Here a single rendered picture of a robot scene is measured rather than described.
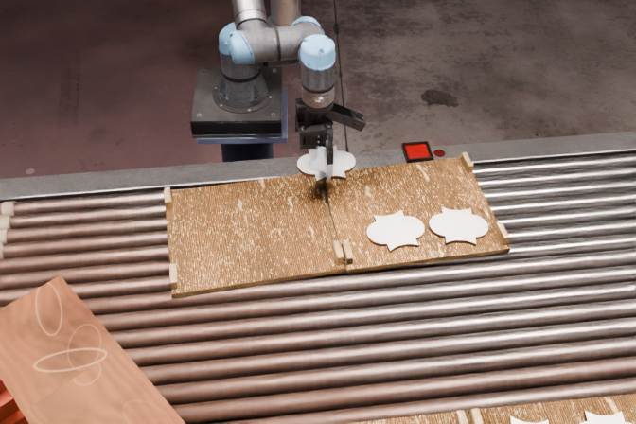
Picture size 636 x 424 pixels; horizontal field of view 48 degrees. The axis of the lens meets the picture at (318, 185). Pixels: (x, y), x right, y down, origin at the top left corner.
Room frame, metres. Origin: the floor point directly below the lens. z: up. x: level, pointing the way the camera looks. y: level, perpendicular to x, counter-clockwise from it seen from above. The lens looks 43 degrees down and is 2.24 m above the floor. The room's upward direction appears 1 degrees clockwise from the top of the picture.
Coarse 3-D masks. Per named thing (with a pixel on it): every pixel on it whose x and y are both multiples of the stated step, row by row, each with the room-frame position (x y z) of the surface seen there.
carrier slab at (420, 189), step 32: (448, 160) 1.52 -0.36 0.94; (352, 192) 1.39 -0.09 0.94; (384, 192) 1.39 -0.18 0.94; (416, 192) 1.39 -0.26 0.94; (448, 192) 1.39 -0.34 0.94; (480, 192) 1.39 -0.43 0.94; (352, 224) 1.27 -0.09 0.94; (384, 256) 1.16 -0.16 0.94; (416, 256) 1.16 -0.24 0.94; (448, 256) 1.17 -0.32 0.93
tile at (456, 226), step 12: (444, 216) 1.29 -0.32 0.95; (456, 216) 1.29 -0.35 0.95; (468, 216) 1.29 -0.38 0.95; (432, 228) 1.25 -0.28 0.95; (444, 228) 1.25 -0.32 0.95; (456, 228) 1.25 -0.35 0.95; (468, 228) 1.25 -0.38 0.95; (480, 228) 1.25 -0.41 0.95; (456, 240) 1.21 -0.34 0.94; (468, 240) 1.21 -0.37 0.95
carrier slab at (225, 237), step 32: (192, 192) 1.38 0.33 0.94; (224, 192) 1.38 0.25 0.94; (256, 192) 1.38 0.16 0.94; (288, 192) 1.38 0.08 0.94; (320, 192) 1.39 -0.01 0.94; (192, 224) 1.26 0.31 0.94; (224, 224) 1.26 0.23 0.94; (256, 224) 1.27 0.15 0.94; (288, 224) 1.27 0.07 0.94; (320, 224) 1.27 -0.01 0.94; (192, 256) 1.16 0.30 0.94; (224, 256) 1.16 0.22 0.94; (256, 256) 1.16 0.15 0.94; (288, 256) 1.16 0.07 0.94; (320, 256) 1.16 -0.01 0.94; (192, 288) 1.06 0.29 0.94; (224, 288) 1.07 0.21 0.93
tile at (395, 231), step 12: (384, 216) 1.29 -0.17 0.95; (396, 216) 1.29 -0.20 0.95; (408, 216) 1.29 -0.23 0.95; (372, 228) 1.25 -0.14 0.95; (384, 228) 1.25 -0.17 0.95; (396, 228) 1.25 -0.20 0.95; (408, 228) 1.25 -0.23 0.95; (420, 228) 1.25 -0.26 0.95; (372, 240) 1.21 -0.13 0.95; (384, 240) 1.20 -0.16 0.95; (396, 240) 1.20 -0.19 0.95; (408, 240) 1.21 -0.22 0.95
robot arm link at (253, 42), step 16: (240, 0) 1.51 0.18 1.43; (256, 0) 1.51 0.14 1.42; (240, 16) 1.47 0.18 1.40; (256, 16) 1.47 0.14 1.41; (240, 32) 1.43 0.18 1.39; (256, 32) 1.43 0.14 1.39; (272, 32) 1.43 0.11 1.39; (240, 48) 1.40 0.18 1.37; (256, 48) 1.40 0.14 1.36; (272, 48) 1.41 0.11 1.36
